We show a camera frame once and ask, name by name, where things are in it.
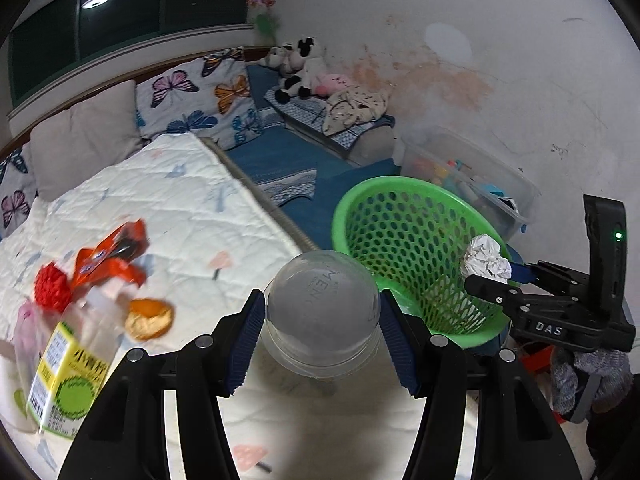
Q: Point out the pink plush toy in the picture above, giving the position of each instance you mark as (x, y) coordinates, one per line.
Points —
(332, 84)

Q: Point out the white paper ball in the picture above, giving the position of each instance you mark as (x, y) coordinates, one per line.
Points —
(482, 257)

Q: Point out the yellow green drink carton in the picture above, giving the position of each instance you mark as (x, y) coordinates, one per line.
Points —
(65, 380)

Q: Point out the red mesh ball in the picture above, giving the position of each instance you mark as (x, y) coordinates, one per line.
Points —
(52, 285)

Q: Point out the large butterfly print pillow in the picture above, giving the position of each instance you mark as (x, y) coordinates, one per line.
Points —
(195, 95)

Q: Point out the colourful wall flower decoration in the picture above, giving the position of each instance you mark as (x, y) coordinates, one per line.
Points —
(262, 5)

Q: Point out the blue bed sheet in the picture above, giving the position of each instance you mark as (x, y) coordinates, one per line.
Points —
(300, 155)

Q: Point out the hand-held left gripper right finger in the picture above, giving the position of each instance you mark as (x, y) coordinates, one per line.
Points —
(397, 345)

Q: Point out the red plastic object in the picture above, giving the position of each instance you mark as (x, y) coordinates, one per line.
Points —
(537, 370)

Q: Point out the small butterfly print pillow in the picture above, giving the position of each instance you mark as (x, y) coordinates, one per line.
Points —
(15, 195)

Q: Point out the grey striped cloth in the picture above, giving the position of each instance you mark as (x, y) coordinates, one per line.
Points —
(290, 185)

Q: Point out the person's right hand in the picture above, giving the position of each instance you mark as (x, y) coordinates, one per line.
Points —
(600, 375)

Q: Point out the green framed window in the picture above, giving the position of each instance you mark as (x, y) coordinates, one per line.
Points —
(125, 15)

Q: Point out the clear plastic bag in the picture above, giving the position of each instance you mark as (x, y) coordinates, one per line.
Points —
(102, 305)

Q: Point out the orange round bun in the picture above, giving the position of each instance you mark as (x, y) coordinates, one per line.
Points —
(147, 320)

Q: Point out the orange snack wrapper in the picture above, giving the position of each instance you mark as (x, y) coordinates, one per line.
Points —
(107, 255)

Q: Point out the clear plastic storage box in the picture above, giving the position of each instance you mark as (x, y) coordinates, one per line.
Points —
(480, 170)

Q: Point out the clear plastic cup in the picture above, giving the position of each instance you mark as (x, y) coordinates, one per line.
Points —
(320, 310)

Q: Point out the spotted plush toy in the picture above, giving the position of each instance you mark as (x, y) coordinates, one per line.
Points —
(350, 107)

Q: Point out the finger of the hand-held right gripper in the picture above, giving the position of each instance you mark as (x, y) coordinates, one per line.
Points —
(555, 277)
(492, 290)

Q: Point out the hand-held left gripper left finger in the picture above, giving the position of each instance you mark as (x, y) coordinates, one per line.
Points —
(245, 345)

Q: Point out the green plastic basket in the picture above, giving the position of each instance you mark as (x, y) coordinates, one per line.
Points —
(400, 225)

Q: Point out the beige pillow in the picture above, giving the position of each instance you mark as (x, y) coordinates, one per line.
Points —
(85, 140)

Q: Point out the person's right forearm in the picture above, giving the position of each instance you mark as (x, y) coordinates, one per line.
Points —
(612, 440)

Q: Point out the blue patterned folded blanket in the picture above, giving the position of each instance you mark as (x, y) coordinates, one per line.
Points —
(305, 110)

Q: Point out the white quilted mattress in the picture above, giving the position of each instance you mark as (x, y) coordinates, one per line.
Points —
(190, 220)

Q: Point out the black white cow plush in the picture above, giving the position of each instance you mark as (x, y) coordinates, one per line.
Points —
(305, 65)

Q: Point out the grey white plush toy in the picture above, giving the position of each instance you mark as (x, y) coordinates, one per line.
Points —
(277, 55)

